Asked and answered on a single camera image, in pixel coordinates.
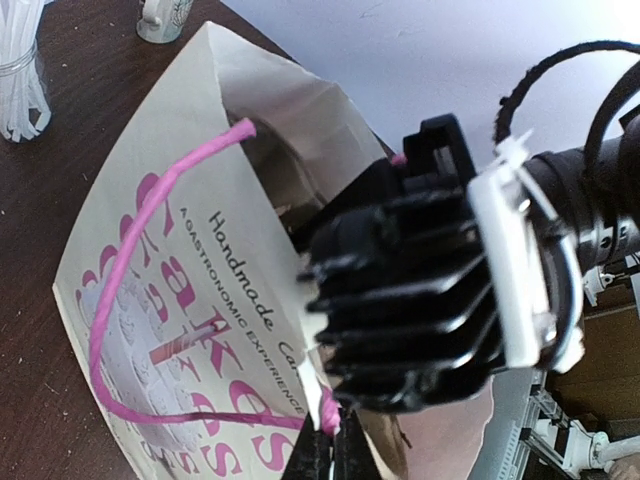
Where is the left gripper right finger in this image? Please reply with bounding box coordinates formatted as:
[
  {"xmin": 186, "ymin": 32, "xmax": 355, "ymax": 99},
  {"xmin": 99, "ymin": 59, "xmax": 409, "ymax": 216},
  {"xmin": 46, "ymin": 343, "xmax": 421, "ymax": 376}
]
[{"xmin": 333, "ymin": 409, "xmax": 382, "ymax": 480}]

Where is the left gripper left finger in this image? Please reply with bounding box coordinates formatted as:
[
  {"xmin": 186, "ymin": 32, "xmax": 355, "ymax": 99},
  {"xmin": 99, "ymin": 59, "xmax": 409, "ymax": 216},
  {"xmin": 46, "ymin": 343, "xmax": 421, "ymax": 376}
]
[{"xmin": 282, "ymin": 424, "xmax": 332, "ymax": 480}]

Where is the pink paper bag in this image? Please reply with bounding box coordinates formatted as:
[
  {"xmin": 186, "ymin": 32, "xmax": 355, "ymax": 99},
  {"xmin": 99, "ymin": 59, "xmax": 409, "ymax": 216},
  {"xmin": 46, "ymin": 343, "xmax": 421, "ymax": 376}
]
[{"xmin": 52, "ymin": 20, "xmax": 496, "ymax": 480}]

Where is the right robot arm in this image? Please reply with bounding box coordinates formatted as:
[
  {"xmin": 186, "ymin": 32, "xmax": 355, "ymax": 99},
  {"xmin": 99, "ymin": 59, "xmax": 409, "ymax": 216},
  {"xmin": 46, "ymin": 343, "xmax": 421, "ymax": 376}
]
[{"xmin": 525, "ymin": 64, "xmax": 639, "ymax": 272}]

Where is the white ceramic mug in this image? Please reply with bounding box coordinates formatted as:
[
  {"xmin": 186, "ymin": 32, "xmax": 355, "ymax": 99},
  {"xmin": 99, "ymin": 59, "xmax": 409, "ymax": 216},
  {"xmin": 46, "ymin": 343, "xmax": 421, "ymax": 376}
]
[{"xmin": 136, "ymin": 0, "xmax": 194, "ymax": 44}]

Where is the glass with wrapped straws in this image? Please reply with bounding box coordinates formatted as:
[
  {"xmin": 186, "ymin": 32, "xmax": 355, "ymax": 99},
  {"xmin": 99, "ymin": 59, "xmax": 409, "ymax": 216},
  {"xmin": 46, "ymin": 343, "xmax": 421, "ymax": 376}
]
[{"xmin": 1, "ymin": 1, "xmax": 52, "ymax": 143}]

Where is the front aluminium rail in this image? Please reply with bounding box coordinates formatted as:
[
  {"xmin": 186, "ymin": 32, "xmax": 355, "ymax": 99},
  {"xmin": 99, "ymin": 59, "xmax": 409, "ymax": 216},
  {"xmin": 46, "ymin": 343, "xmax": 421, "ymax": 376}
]
[{"xmin": 468, "ymin": 369, "xmax": 546, "ymax": 480}]

